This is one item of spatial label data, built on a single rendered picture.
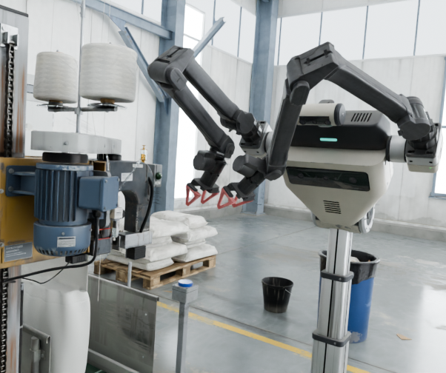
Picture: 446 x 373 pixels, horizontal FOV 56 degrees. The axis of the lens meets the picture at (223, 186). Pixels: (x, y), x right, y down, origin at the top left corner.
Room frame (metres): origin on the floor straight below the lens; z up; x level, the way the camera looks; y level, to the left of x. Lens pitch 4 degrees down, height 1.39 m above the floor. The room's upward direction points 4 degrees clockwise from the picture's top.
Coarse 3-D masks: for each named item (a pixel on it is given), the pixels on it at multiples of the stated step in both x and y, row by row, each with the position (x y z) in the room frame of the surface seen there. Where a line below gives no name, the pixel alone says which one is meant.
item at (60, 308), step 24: (24, 264) 1.82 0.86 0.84; (48, 264) 1.72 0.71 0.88; (72, 264) 1.63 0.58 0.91; (24, 288) 1.69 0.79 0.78; (48, 288) 1.61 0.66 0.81; (72, 288) 1.62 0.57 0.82; (24, 312) 1.67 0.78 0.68; (48, 312) 1.58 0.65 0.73; (72, 312) 1.58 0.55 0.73; (72, 336) 1.58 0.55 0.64; (72, 360) 1.59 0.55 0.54
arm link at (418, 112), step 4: (412, 104) 1.19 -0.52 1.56; (416, 104) 1.19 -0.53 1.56; (420, 104) 1.19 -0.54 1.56; (412, 108) 1.18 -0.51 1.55; (416, 108) 1.18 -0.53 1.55; (420, 108) 1.18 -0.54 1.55; (412, 112) 1.17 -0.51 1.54; (416, 112) 1.17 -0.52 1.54; (420, 112) 1.17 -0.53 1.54; (424, 112) 1.18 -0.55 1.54; (412, 116) 1.17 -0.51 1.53; (416, 116) 1.16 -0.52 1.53; (420, 116) 1.16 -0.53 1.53; (424, 116) 1.16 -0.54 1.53; (428, 116) 1.21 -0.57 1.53; (428, 120) 1.20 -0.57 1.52; (432, 124) 1.19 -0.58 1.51; (432, 128) 1.20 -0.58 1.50; (400, 132) 1.22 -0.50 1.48
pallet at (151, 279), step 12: (96, 264) 4.45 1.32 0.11; (108, 264) 4.35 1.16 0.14; (120, 264) 4.41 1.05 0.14; (180, 264) 4.54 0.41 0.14; (192, 264) 4.64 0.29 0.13; (204, 264) 4.98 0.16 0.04; (120, 276) 4.26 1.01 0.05; (132, 276) 4.30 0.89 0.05; (144, 276) 4.08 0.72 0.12; (156, 276) 4.12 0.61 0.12; (180, 276) 4.50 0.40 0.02; (144, 288) 4.08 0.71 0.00
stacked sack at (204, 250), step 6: (198, 246) 4.92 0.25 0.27; (204, 246) 4.93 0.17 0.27; (210, 246) 4.99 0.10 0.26; (192, 252) 4.66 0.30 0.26; (198, 252) 4.73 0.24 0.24; (204, 252) 4.83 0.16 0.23; (210, 252) 4.93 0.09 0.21; (216, 252) 5.03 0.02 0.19; (174, 258) 4.62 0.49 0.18; (180, 258) 4.59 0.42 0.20; (186, 258) 4.57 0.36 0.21; (192, 258) 4.63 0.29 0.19; (198, 258) 4.74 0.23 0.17
